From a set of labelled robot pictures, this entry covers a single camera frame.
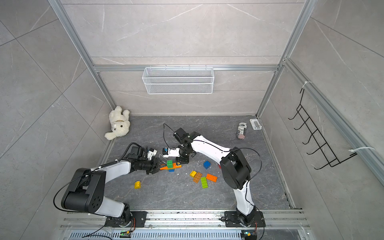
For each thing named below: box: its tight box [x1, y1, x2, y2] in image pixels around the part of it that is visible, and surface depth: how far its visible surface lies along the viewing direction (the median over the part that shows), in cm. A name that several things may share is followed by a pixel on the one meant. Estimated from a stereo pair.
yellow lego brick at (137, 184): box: [134, 180, 142, 189], surface depth 85 cm
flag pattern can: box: [236, 122, 248, 140], surface depth 109 cm
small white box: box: [249, 118, 262, 130], surface depth 116 cm
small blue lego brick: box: [203, 160, 211, 170], surface depth 92 cm
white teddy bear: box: [104, 105, 131, 141], surface depth 107 cm
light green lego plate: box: [201, 177, 208, 189], surface depth 87 cm
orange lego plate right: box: [206, 173, 218, 183], surface depth 89 cm
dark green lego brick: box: [166, 160, 174, 169], surface depth 85 cm
